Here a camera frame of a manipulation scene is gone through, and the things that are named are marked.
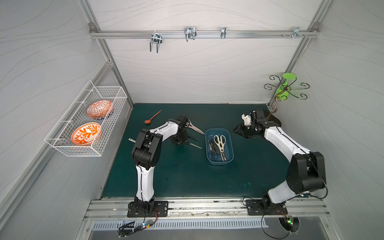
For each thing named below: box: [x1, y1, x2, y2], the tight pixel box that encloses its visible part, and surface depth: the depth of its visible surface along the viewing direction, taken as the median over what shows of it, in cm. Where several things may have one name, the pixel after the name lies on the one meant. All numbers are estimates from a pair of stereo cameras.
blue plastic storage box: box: [205, 128, 235, 165], surface depth 96 cm
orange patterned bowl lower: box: [70, 122, 102, 146], surface depth 64 cm
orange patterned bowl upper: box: [86, 100, 114, 119], surface depth 73 cm
